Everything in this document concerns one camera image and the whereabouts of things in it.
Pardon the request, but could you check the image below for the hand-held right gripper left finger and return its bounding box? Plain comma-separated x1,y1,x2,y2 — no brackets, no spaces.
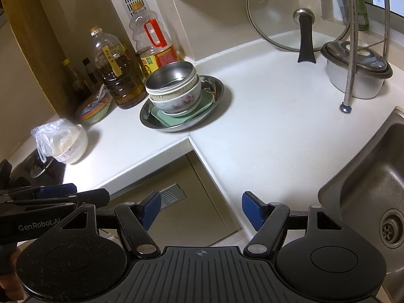
61,190,162,258

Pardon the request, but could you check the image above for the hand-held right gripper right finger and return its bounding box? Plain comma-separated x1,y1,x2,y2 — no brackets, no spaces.
241,191,343,258

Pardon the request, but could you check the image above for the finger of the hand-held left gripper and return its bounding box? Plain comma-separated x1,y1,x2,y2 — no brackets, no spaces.
0,183,78,203
0,188,110,211

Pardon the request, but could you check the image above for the oval steel tray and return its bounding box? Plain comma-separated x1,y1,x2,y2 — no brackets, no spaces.
139,75,224,132

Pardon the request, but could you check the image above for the small floral bowl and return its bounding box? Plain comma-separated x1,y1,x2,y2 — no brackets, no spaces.
149,80,202,115

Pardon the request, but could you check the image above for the cream bowl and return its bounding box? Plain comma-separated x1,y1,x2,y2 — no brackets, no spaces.
148,80,200,100
148,84,200,102

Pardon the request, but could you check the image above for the green square plate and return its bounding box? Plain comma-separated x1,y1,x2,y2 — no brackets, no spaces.
151,91,216,127

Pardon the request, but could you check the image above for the small steel bowl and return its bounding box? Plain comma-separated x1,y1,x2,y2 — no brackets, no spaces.
151,69,191,89

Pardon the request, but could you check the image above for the large steel bowl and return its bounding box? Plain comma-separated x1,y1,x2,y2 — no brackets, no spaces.
145,61,198,94

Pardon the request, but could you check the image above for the person's left hand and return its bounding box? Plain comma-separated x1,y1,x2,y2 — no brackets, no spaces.
0,248,26,302

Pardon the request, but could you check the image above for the black gas stove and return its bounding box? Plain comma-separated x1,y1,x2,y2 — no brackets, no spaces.
11,150,66,185

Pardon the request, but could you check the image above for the cabinet vent grille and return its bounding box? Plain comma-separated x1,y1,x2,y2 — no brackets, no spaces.
157,183,187,210

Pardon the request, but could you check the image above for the large floral bowl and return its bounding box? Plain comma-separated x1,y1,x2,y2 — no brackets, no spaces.
50,124,89,165

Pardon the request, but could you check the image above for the clear plastic bag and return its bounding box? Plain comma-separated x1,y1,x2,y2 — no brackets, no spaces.
31,118,79,161

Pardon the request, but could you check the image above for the colourful striped bowl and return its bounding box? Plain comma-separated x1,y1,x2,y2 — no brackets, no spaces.
76,89,112,124

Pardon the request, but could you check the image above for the dark bottle with yellow cap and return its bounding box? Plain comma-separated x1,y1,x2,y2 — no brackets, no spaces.
61,58,89,102

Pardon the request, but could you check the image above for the large cooking oil bottle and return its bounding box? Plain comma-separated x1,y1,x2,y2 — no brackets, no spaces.
90,27,147,110

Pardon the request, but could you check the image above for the dark bottle with black cap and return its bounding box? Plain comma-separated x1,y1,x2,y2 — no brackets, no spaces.
81,57,102,92

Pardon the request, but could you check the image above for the steel sink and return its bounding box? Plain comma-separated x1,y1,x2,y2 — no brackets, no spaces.
318,107,404,303

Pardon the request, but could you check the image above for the metal dish rack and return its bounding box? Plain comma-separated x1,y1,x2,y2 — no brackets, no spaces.
339,0,401,114

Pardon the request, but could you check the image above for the white cooker inner pot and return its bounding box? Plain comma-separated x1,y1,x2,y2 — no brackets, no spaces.
326,58,387,99

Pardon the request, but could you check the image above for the steel rimmed pot lid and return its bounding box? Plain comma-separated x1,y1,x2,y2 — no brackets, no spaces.
320,40,393,79

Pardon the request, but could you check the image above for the green plastic holder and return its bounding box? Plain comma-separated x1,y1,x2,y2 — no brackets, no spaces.
345,0,370,30

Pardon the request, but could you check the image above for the glass lid with black handle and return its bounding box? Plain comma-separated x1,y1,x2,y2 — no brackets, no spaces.
247,0,351,64

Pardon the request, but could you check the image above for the sauce bottle with red handle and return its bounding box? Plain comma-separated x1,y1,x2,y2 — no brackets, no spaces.
129,2,180,76

